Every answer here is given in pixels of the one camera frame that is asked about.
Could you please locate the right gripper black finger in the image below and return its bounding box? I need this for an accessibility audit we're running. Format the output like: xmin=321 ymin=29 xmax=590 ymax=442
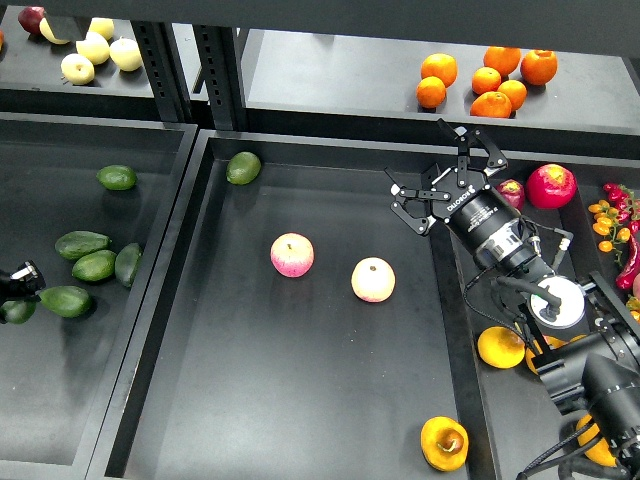
xmin=384 ymin=167 xmax=436 ymax=235
xmin=437 ymin=117 xmax=509 ymax=179

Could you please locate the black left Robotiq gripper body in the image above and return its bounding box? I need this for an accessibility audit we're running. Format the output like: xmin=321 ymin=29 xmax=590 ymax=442
xmin=0 ymin=271 xmax=20 ymax=304

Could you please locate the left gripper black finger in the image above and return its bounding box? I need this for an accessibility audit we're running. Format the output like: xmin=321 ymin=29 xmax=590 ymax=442
xmin=9 ymin=260 xmax=46 ymax=300

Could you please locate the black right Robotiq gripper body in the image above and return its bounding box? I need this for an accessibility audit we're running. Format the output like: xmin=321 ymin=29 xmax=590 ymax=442
xmin=422 ymin=165 xmax=530 ymax=273

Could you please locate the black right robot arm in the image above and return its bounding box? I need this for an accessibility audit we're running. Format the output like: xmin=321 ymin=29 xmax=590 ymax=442
xmin=391 ymin=119 xmax=639 ymax=479

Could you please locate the green avocado lower left tray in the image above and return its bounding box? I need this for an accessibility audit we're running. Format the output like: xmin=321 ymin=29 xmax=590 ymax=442
xmin=39 ymin=285 xmax=93 ymax=319

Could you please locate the green avocado tray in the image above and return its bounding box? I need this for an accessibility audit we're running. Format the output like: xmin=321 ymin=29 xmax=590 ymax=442
xmin=39 ymin=285 xmax=93 ymax=319
xmin=54 ymin=230 xmax=111 ymax=260
xmin=96 ymin=164 xmax=137 ymax=191
xmin=71 ymin=250 xmax=116 ymax=283

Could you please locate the dark green avocado upright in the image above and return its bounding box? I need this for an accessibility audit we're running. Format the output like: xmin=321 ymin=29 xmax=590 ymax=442
xmin=114 ymin=243 xmax=143 ymax=288

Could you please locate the yellow pear with long stem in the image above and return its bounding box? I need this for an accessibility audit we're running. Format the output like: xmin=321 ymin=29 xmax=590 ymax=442
xmin=477 ymin=326 xmax=525 ymax=369

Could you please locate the yellow pear middle right tray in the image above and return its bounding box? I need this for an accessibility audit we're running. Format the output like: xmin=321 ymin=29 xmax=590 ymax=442
xmin=524 ymin=335 xmax=567 ymax=375

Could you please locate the green avocado upper left tray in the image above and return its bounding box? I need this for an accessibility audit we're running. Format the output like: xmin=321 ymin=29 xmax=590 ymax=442
xmin=96 ymin=164 xmax=137 ymax=191

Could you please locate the green avocado at tray corner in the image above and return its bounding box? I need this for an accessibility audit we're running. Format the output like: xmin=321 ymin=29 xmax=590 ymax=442
xmin=226 ymin=151 xmax=262 ymax=185

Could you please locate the pale yellow pear front left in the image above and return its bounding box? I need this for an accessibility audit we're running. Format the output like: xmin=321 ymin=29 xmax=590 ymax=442
xmin=60 ymin=53 xmax=95 ymax=85

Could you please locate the pale yellow pear centre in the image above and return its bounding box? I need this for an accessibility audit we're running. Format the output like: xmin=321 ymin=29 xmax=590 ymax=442
xmin=75 ymin=31 xmax=110 ymax=65

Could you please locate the pale yellow pear back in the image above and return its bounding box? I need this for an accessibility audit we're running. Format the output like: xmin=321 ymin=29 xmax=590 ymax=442
xmin=89 ymin=17 xmax=115 ymax=41

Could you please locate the small dark red apple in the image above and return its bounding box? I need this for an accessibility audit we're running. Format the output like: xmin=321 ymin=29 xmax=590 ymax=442
xmin=496 ymin=179 xmax=526 ymax=211

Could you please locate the orange front of group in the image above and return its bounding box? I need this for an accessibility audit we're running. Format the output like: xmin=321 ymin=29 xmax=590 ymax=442
xmin=470 ymin=91 xmax=512 ymax=118

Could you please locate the orange of group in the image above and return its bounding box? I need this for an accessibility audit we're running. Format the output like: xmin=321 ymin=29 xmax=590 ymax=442
xmin=470 ymin=91 xmax=512 ymax=118
xmin=420 ymin=53 xmax=458 ymax=88
xmin=416 ymin=76 xmax=446 ymax=109

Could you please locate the large red apple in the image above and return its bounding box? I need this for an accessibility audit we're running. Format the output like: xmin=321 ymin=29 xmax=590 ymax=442
xmin=525 ymin=164 xmax=577 ymax=209

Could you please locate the pale pink apple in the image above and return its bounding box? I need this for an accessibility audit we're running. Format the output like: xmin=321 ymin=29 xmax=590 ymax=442
xmin=351 ymin=257 xmax=396 ymax=303

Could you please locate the orange lower right small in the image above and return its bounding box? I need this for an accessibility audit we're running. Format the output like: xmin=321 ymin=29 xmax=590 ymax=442
xmin=497 ymin=80 xmax=528 ymax=112

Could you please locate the small orange centre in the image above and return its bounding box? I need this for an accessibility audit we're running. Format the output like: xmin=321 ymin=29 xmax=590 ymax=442
xmin=471 ymin=66 xmax=502 ymax=95

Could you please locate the orange lower left of group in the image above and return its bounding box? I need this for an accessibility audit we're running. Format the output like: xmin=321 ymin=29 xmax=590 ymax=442
xmin=416 ymin=76 xmax=446 ymax=109

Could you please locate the orange top centre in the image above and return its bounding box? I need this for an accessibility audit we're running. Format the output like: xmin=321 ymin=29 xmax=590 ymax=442
xmin=483 ymin=46 xmax=521 ymax=77

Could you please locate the orange top right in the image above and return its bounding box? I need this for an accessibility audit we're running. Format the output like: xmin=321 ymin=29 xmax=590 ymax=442
xmin=520 ymin=50 xmax=558 ymax=86

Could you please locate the orange top left of group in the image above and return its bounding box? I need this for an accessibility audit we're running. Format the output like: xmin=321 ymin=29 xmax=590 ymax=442
xmin=420 ymin=53 xmax=458 ymax=88

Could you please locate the cherry tomato bunch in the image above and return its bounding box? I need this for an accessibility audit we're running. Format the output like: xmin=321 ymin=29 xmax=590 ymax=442
xmin=588 ymin=182 xmax=639 ymax=267

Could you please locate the pink red apple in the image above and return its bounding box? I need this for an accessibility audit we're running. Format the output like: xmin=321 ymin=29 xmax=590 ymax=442
xmin=270 ymin=232 xmax=315 ymax=278

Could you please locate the red chili pepper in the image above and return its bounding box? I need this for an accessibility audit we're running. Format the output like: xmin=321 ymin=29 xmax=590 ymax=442
xmin=615 ymin=235 xmax=639 ymax=291

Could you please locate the black centre tray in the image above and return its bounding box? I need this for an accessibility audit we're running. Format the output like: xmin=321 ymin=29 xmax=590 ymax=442
xmin=87 ymin=131 xmax=475 ymax=479

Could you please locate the dark red apple on shelf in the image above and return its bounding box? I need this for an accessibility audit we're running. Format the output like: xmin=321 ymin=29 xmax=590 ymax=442
xmin=18 ymin=6 xmax=45 ymax=36

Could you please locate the black perforated shelf post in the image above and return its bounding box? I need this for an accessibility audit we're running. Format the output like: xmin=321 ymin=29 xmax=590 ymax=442
xmin=193 ymin=25 xmax=248 ymax=132

